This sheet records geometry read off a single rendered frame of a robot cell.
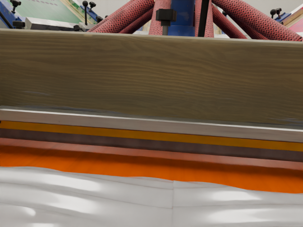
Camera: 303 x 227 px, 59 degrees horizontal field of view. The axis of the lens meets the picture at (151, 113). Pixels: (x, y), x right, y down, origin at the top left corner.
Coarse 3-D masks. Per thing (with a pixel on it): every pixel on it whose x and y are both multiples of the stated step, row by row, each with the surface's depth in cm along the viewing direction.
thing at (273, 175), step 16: (176, 160) 23; (192, 160) 24; (208, 160) 24; (224, 160) 24; (240, 160) 24; (256, 160) 24; (272, 160) 24; (176, 176) 20; (192, 176) 20; (208, 176) 21; (224, 176) 21; (240, 176) 21; (256, 176) 21; (272, 176) 21; (288, 176) 21; (288, 192) 19
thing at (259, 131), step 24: (0, 120) 22; (24, 120) 22; (48, 120) 22; (72, 120) 21; (96, 120) 21; (120, 120) 21; (144, 120) 21; (168, 120) 21; (192, 120) 21; (216, 120) 22
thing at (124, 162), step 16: (0, 144) 25; (16, 144) 25; (32, 144) 26; (48, 144) 26; (64, 144) 26; (80, 144) 26; (0, 160) 22; (16, 160) 22; (32, 160) 22; (48, 160) 22; (64, 160) 22; (80, 160) 22; (96, 160) 22; (112, 160) 23; (128, 160) 23; (144, 160) 23; (160, 160) 23; (128, 176) 20; (144, 176) 20; (160, 176) 20
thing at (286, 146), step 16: (16, 128) 25; (32, 128) 24; (48, 128) 24; (64, 128) 24; (80, 128) 24; (96, 128) 24; (224, 144) 23; (240, 144) 23; (256, 144) 23; (272, 144) 23; (288, 144) 22
